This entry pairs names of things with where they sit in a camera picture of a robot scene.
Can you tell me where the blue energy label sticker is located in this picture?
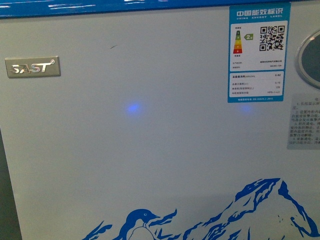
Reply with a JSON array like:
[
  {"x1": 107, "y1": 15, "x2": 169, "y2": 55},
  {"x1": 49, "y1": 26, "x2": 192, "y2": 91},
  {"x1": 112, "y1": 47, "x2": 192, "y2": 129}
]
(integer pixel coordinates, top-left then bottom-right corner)
[{"x1": 227, "y1": 2, "x2": 291, "y2": 103}]

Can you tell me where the round silver control dial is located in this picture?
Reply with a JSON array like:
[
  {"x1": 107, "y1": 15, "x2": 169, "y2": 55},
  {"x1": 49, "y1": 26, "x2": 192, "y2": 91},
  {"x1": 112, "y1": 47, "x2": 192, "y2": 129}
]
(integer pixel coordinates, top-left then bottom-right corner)
[{"x1": 295, "y1": 30, "x2": 320, "y2": 90}]

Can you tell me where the silver SAST brand badge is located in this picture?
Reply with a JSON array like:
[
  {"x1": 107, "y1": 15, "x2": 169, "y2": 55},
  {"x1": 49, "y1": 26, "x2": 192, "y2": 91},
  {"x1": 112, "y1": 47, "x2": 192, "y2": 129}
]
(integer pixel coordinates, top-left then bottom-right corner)
[{"x1": 5, "y1": 56, "x2": 61, "y2": 79}]

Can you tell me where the white chest freezer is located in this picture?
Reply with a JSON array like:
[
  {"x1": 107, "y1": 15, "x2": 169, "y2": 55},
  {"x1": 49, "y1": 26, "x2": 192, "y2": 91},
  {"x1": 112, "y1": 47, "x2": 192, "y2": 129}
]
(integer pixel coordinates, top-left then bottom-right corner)
[{"x1": 0, "y1": 0, "x2": 320, "y2": 240}]

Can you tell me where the grey instruction sticker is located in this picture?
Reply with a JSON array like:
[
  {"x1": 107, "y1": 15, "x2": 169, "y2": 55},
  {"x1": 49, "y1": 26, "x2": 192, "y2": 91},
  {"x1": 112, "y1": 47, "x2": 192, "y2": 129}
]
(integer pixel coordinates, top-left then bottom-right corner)
[{"x1": 287, "y1": 93, "x2": 320, "y2": 150}]

